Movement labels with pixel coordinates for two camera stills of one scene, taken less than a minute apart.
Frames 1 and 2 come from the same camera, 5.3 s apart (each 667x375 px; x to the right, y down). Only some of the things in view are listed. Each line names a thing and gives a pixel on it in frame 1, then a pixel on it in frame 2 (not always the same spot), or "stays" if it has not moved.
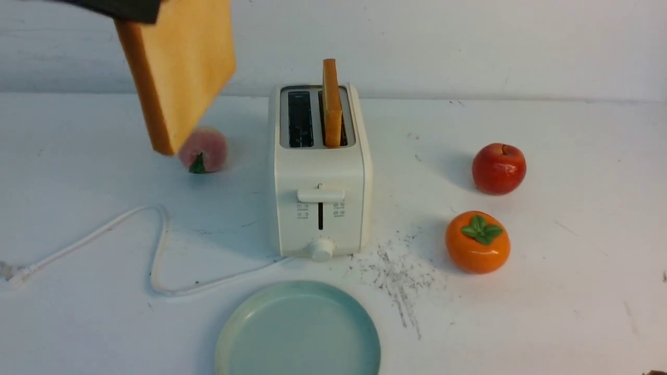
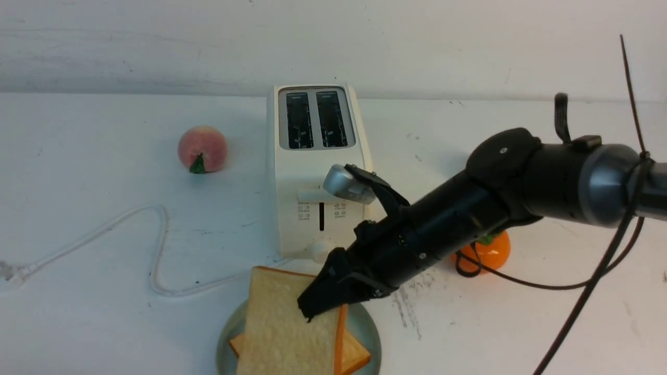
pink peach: x=205 y=151 stays
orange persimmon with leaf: x=477 y=242 stays
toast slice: x=181 y=64 -> x=355 y=352
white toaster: x=322 y=197 stays
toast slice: x=332 y=111 -> x=276 y=339
